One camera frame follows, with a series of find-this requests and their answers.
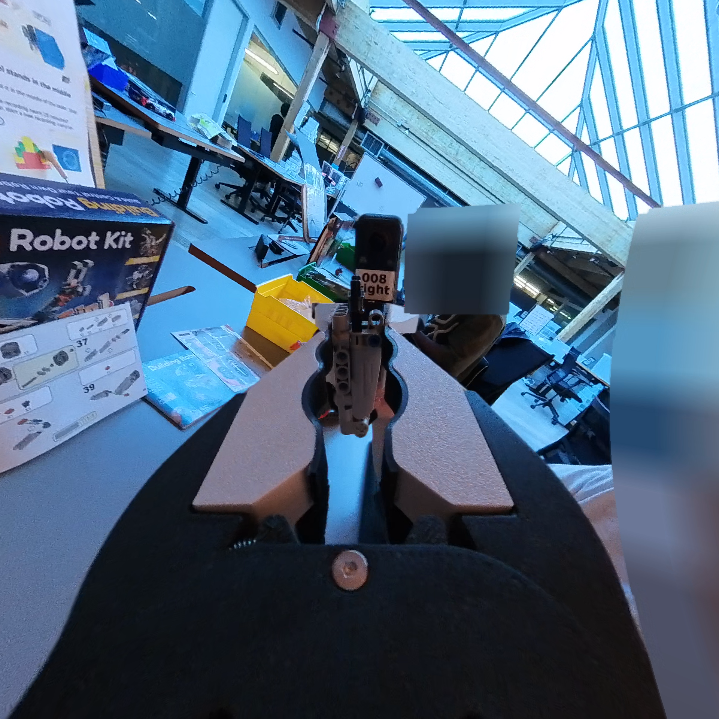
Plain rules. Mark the dark blue robot kit box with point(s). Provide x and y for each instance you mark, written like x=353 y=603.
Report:
x=73 y=241

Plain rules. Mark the yellow plastic bin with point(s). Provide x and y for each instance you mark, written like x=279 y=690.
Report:
x=269 y=320

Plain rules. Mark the white instruction poster board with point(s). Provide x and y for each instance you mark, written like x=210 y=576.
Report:
x=45 y=112

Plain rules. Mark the red toy car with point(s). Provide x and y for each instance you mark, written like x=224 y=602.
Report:
x=150 y=102

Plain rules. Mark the brown wooden strip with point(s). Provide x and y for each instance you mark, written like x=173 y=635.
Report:
x=171 y=296

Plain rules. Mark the grey desk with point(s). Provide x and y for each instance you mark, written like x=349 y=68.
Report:
x=56 y=533

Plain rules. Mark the clear plastic bags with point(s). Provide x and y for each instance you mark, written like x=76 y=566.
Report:
x=295 y=304

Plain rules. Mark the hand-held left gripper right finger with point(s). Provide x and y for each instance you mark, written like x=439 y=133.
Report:
x=444 y=449

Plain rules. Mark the black office chair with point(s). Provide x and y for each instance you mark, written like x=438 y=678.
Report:
x=553 y=382

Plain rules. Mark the brown framed board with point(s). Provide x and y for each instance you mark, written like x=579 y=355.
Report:
x=324 y=241

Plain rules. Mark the blue booklet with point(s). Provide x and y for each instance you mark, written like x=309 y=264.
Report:
x=180 y=387

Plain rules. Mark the whiteboard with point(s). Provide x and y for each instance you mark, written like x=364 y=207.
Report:
x=382 y=185

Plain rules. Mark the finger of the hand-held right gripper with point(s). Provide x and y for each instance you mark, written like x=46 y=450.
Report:
x=323 y=315
x=405 y=324

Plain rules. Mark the grey building block assembly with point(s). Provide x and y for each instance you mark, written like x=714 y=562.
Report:
x=359 y=382

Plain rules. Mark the grey table with brown edge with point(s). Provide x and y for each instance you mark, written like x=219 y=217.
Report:
x=236 y=253

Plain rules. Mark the wooden post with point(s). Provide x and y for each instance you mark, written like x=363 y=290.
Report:
x=303 y=90

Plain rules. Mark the white instruction booklet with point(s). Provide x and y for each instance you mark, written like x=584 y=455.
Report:
x=56 y=404

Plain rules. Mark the green plastic bin with bags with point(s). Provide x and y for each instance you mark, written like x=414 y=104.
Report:
x=314 y=276

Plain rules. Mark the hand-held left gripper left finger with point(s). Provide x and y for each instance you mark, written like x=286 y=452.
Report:
x=264 y=444

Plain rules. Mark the long desk with black legs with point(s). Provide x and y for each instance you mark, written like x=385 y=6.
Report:
x=185 y=137

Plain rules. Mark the blue storage bin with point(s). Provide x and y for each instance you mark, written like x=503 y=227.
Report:
x=108 y=76

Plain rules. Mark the small black device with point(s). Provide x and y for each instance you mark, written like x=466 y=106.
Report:
x=262 y=249

